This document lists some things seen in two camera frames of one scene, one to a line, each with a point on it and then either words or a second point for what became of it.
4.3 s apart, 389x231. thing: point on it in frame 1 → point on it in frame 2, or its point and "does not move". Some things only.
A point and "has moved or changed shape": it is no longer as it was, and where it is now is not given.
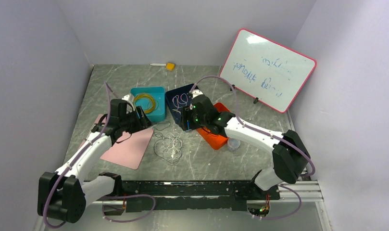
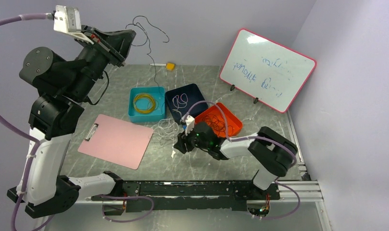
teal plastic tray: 152,100 does not move
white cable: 170,147 has moved or changed shape
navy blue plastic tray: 178,98 does not move
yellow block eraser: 170,66 does not move
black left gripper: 144,119 → 118,42
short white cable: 183,100 does not move
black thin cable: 169,148 → 148,40
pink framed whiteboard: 267,71 does not move
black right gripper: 187,112 → 180,145
